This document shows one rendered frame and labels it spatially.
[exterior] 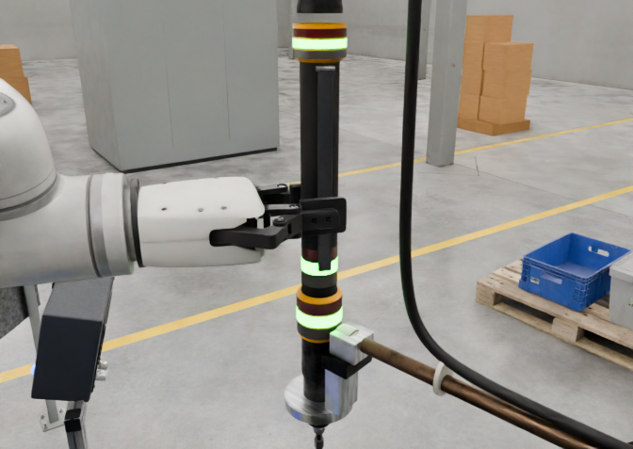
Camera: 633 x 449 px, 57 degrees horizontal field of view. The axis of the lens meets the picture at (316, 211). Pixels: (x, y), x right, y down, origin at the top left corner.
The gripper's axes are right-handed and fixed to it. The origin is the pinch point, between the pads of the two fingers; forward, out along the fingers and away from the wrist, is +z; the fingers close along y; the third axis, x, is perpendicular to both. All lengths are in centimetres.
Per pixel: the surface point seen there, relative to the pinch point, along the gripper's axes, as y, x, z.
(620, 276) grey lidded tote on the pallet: -182, -120, 207
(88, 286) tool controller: -71, -39, -33
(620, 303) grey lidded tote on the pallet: -181, -136, 210
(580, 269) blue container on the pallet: -244, -149, 234
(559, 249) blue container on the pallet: -252, -136, 222
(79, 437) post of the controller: -52, -62, -35
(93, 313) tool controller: -60, -40, -31
